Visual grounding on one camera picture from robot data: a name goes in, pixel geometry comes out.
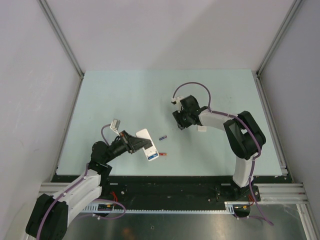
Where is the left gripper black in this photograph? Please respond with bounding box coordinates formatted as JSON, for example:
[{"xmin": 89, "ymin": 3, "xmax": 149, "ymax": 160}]
[{"xmin": 103, "ymin": 130, "xmax": 150, "ymax": 163}]

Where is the white remote control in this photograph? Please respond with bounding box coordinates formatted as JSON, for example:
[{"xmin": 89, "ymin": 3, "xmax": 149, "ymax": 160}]
[{"xmin": 135, "ymin": 128, "xmax": 160, "ymax": 162}]

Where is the white battery cover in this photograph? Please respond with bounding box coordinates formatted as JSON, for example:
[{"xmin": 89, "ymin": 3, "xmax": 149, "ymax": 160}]
[{"xmin": 197, "ymin": 125, "xmax": 207, "ymax": 132}]

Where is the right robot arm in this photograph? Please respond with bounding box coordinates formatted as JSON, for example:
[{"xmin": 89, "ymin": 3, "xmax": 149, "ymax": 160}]
[{"xmin": 171, "ymin": 95, "xmax": 266, "ymax": 201}]

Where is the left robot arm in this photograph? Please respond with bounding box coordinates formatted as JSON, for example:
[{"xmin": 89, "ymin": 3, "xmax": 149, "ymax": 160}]
[{"xmin": 25, "ymin": 128, "xmax": 158, "ymax": 240}]

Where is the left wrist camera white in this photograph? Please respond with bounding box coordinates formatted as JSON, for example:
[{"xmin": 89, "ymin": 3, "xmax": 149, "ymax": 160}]
[{"xmin": 109, "ymin": 118, "xmax": 121, "ymax": 136}]

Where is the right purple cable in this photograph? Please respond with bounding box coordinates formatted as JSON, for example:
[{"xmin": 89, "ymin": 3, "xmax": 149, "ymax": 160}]
[{"xmin": 171, "ymin": 81, "xmax": 275, "ymax": 226}]

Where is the purple cable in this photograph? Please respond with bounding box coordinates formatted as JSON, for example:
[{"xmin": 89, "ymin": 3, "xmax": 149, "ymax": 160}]
[
  {"xmin": 171, "ymin": 81, "xmax": 275, "ymax": 226},
  {"xmin": 35, "ymin": 123, "xmax": 126, "ymax": 240}
]

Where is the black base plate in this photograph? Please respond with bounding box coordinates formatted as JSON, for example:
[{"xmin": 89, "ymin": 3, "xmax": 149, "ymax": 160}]
[{"xmin": 49, "ymin": 174, "xmax": 293, "ymax": 211}]

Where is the grey slotted cable duct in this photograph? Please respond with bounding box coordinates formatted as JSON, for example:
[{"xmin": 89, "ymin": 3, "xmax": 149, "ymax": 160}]
[{"xmin": 80, "ymin": 201, "xmax": 250, "ymax": 215}]

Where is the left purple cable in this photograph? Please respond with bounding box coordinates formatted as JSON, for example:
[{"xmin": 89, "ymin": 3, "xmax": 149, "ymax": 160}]
[{"xmin": 35, "ymin": 123, "xmax": 126, "ymax": 240}]

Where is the right aluminium frame post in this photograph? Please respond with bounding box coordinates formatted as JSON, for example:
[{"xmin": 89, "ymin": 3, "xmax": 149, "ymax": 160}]
[{"xmin": 255, "ymin": 0, "xmax": 305, "ymax": 77}]

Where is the aluminium frame post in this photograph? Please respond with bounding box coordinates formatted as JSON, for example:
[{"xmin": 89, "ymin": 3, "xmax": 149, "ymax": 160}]
[
  {"xmin": 255, "ymin": 0, "xmax": 305, "ymax": 77},
  {"xmin": 37, "ymin": 0, "xmax": 85, "ymax": 80}
]

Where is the left aluminium frame post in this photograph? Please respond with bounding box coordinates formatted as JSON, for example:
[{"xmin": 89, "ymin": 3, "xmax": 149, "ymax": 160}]
[{"xmin": 37, "ymin": 0, "xmax": 85, "ymax": 80}]

